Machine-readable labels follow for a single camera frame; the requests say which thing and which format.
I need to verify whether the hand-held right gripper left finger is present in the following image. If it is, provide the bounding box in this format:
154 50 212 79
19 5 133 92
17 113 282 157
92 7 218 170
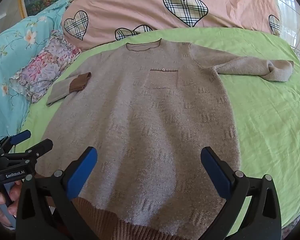
16 146 98 240

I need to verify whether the green bed sheet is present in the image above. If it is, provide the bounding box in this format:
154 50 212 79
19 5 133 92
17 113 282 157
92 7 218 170
15 26 300 237

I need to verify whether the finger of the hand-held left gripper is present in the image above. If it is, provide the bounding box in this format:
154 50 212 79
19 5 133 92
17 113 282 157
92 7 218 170
0 130 31 155
0 139 53 168

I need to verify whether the purple floral ruffled pillow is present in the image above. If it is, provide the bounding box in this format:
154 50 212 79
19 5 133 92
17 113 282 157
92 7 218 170
9 30 82 103

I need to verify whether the turquoise floral quilt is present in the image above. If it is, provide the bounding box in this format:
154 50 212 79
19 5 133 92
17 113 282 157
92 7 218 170
0 0 71 153

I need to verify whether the pink heart print quilt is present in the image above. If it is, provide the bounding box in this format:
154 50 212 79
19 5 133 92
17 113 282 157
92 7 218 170
61 0 282 51

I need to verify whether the person's left hand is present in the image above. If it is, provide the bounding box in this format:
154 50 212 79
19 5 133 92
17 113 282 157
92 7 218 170
0 180 24 224

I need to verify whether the beige knitted sweater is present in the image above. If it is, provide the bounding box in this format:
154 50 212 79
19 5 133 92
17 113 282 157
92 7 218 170
36 38 294 240

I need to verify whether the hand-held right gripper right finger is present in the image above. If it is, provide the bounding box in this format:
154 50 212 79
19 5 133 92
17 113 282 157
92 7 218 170
200 146 282 240

